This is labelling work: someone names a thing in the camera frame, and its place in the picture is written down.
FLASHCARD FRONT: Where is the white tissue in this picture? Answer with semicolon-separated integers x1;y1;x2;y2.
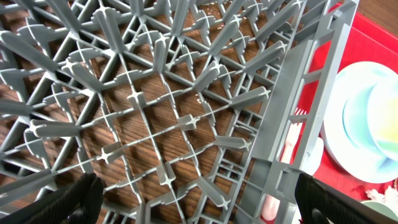
365;186;397;208

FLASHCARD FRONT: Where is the white plastic fork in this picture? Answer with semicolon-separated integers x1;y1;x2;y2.
261;123;303;221

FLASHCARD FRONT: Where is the small green saucer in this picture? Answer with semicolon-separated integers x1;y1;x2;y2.
343;83;398;170

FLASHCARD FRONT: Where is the grey dishwasher rack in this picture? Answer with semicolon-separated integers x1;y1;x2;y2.
1;1;358;223

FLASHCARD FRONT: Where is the yellow plastic cup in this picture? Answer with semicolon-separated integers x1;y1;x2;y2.
368;78;397;161

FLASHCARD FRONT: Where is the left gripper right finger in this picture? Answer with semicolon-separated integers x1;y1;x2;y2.
295;173;397;224

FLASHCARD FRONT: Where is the light blue plate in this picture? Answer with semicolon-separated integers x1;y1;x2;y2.
322;62;397;184

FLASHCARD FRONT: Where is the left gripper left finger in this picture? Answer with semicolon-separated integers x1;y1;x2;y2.
1;173;104;224

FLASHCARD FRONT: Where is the mint green bowl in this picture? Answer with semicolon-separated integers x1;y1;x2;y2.
361;200;397;221

